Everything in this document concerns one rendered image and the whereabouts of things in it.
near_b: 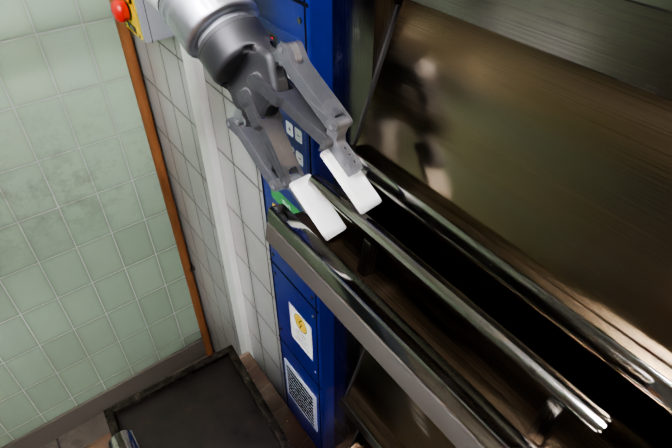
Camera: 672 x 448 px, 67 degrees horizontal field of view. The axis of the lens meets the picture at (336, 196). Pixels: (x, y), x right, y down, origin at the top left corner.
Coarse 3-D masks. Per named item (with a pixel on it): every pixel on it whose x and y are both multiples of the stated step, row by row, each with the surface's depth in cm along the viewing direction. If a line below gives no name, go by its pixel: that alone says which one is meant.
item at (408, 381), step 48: (336, 240) 53; (432, 240) 56; (384, 288) 48; (480, 288) 50; (432, 336) 44; (480, 336) 45; (528, 336) 46; (480, 384) 40; (528, 384) 41; (576, 384) 42; (624, 384) 42; (576, 432) 38; (624, 432) 39
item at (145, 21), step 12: (132, 0) 88; (144, 0) 89; (132, 12) 91; (144, 12) 90; (156, 12) 91; (132, 24) 94; (144, 24) 91; (156, 24) 92; (144, 36) 92; (156, 36) 93; (168, 36) 95
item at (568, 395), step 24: (336, 192) 50; (360, 216) 48; (384, 240) 45; (360, 264) 49; (408, 264) 43; (432, 288) 42; (456, 288) 41; (456, 312) 40; (480, 312) 39; (504, 336) 37; (528, 360) 36; (552, 384) 34; (552, 408) 35; (576, 408) 33; (600, 408) 33; (528, 432) 37; (552, 432) 37; (600, 432) 32
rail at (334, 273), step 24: (288, 216) 52; (288, 240) 51; (312, 240) 50; (312, 264) 49; (336, 264) 47; (336, 288) 46; (360, 288) 45; (360, 312) 44; (384, 312) 43; (384, 336) 42; (408, 336) 41; (408, 360) 40; (432, 360) 39; (432, 384) 39; (456, 384) 38; (456, 408) 37; (480, 408) 36; (480, 432) 36; (504, 432) 35
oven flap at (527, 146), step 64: (384, 64) 53; (448, 64) 47; (512, 64) 42; (576, 64) 38; (384, 128) 53; (448, 128) 47; (512, 128) 42; (576, 128) 39; (640, 128) 35; (384, 192) 52; (448, 192) 48; (512, 192) 43; (576, 192) 39; (640, 192) 36; (512, 256) 43; (576, 256) 39; (640, 256) 36; (576, 320) 38; (640, 320) 36; (640, 384) 35
